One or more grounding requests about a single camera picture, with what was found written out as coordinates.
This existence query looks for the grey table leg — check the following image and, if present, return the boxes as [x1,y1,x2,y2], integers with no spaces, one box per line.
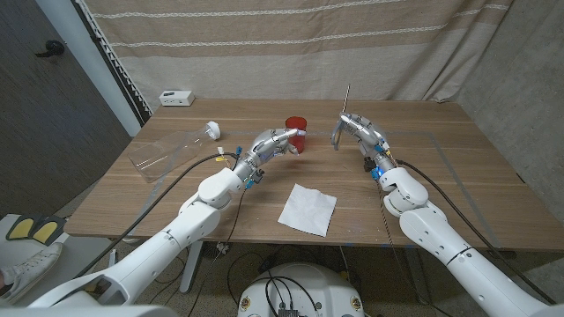
[404,248,437,306]

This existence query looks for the white tissue sheet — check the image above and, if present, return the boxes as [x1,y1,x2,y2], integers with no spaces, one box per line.
[277,183,338,238]

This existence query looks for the white sneaker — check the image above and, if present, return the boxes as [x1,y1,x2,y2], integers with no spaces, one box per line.
[0,241,64,306]

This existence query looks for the white power box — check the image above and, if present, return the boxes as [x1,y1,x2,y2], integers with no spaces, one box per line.
[159,90,196,107]

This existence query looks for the black door handle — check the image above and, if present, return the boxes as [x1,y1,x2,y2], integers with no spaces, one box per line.
[34,40,66,58]

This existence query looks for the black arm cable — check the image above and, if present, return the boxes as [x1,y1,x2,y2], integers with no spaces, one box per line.
[72,151,240,281]
[396,158,557,306]

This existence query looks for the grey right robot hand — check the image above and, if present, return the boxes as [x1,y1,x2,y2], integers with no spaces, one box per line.
[337,113,398,174]

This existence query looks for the beige striped curtain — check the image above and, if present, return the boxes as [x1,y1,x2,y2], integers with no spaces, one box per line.
[83,0,515,103]

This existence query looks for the red plastic cup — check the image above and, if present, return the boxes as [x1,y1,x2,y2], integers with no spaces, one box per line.
[285,115,308,155]

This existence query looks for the grey orange handled scissors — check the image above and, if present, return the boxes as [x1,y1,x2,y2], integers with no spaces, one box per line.
[330,84,353,151]

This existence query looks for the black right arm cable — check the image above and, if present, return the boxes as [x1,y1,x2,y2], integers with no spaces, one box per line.
[396,158,557,306]

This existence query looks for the dark wooden door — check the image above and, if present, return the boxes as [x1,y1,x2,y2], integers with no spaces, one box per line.
[0,0,133,219]

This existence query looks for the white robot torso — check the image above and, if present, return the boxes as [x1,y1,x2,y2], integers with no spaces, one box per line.
[0,305,180,317]

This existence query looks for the clear plastic bottle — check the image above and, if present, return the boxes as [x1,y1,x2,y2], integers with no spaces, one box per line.
[127,121,221,184]

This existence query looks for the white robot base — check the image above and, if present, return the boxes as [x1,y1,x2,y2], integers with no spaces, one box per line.
[236,262,366,317]

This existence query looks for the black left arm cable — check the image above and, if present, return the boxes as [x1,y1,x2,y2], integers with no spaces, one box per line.
[72,151,240,281]

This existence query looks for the white table leg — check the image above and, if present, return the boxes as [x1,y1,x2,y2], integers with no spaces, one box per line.
[179,240,204,294]

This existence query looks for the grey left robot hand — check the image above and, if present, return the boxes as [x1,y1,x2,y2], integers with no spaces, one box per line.
[232,127,308,180]

